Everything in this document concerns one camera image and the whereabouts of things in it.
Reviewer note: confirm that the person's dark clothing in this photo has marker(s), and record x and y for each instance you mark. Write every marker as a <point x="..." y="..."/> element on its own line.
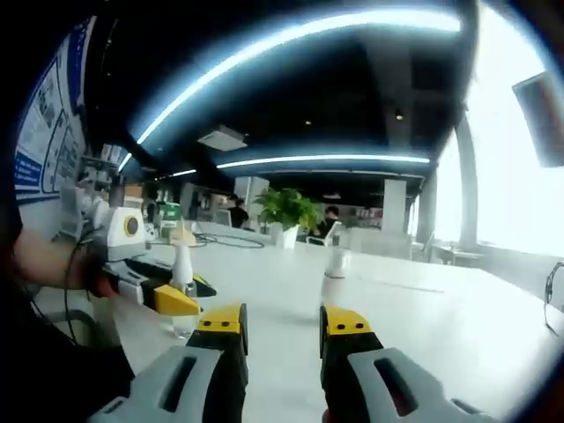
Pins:
<point x="44" y="374"/>

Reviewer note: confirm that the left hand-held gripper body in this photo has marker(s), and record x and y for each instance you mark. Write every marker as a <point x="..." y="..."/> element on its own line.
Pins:
<point x="119" y="238"/>

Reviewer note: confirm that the beige box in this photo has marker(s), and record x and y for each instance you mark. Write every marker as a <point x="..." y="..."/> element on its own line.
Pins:
<point x="183" y="238"/>

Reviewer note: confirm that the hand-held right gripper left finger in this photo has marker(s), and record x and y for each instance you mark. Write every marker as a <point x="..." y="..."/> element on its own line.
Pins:
<point x="194" y="374"/>

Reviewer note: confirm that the white framed office chair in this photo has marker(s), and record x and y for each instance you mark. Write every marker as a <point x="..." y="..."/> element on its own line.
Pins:
<point x="79" y="315"/>

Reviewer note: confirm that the short ceiling light strip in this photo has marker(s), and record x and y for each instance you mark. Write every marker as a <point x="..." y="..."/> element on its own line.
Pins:
<point x="125" y="161"/>
<point x="185" y="172"/>

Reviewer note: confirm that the green box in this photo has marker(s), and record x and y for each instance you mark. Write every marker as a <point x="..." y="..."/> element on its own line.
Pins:
<point x="171" y="218"/>

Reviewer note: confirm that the person's left hand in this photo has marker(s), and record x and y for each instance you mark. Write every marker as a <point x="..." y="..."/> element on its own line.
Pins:
<point x="77" y="216"/>

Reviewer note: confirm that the long ceiling light strip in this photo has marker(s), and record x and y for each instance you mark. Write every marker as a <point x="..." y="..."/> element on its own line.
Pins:
<point x="308" y="30"/>
<point x="330" y="158"/>

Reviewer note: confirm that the dark wall monitor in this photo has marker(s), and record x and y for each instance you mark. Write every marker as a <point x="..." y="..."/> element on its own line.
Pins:
<point x="544" y="123"/>

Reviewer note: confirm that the person's right hand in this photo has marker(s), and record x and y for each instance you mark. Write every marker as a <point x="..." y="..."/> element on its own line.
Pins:
<point x="329" y="416"/>

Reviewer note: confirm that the white pump bottle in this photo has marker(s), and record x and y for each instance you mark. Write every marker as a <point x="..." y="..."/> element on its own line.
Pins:
<point x="337" y="264"/>

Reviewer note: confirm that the small side table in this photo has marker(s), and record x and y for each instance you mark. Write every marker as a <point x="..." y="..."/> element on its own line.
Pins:
<point x="458" y="253"/>

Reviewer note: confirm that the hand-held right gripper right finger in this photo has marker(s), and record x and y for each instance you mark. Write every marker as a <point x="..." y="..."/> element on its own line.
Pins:
<point x="352" y="374"/>

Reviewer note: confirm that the ceiling air conditioner vent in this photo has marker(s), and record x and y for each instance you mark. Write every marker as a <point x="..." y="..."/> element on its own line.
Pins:
<point x="222" y="138"/>

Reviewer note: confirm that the green plant in white pot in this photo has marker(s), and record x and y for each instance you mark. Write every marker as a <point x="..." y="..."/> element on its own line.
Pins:
<point x="286" y="207"/>

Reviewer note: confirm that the large bright window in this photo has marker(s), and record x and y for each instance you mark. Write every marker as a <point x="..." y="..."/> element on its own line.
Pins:
<point x="506" y="198"/>

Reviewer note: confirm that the white game controller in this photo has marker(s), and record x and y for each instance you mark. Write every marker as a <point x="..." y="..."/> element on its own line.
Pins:
<point x="150" y="231"/>

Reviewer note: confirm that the wall shelf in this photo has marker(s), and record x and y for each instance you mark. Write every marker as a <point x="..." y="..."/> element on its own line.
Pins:
<point x="106" y="176"/>

